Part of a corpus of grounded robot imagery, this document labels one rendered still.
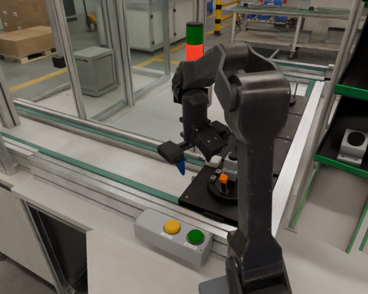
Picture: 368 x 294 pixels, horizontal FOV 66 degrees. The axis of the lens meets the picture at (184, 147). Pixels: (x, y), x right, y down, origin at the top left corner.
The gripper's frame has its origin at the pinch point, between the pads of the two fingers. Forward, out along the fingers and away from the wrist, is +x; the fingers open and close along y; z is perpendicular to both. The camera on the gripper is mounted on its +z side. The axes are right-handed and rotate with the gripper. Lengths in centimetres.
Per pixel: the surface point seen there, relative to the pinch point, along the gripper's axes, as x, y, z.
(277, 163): 19.4, 35.9, 0.9
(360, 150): -9.6, 18.5, 29.0
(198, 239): 17.1, -7.1, 9.6
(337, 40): 105, 504, -217
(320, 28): 128, 656, -339
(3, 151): 17, -40, -66
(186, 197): 17.5, -0.2, -4.4
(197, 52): -18.4, 17.1, -19.8
